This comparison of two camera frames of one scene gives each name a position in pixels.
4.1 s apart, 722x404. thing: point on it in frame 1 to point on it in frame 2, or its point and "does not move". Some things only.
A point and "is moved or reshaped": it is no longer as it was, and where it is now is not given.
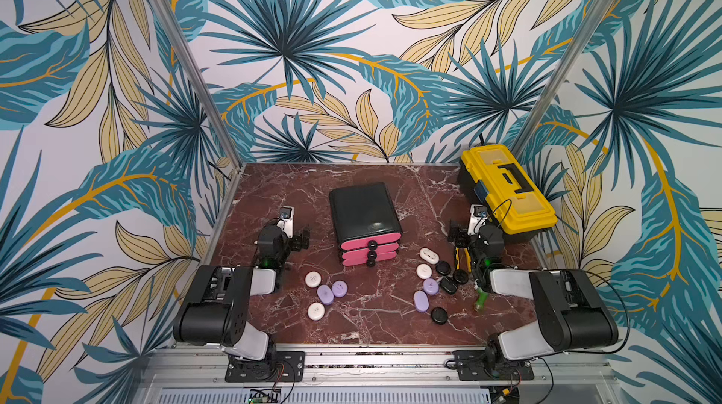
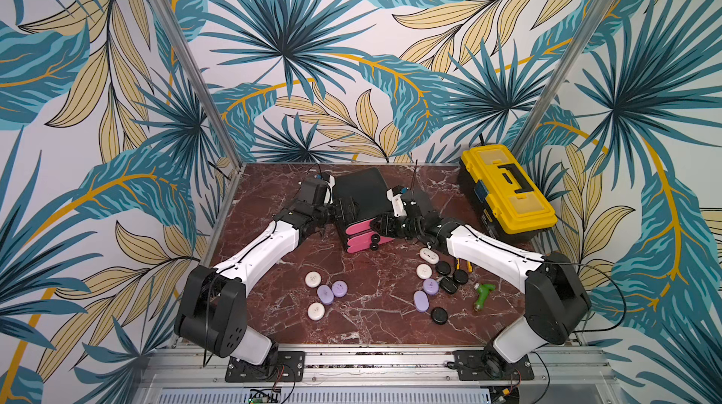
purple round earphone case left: (339, 288) does not move
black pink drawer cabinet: (366, 223) is moved or reshaped
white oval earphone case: (430, 256) does not move
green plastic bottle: (481, 299) does not move
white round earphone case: (316, 311) does not move
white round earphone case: (424, 271) does not move
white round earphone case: (313, 279) does not move
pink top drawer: (371, 242) to (361, 226)
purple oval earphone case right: (421, 302) does not move
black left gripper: (297, 243) to (352, 211)
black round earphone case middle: (461, 276) does not move
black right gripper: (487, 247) to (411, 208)
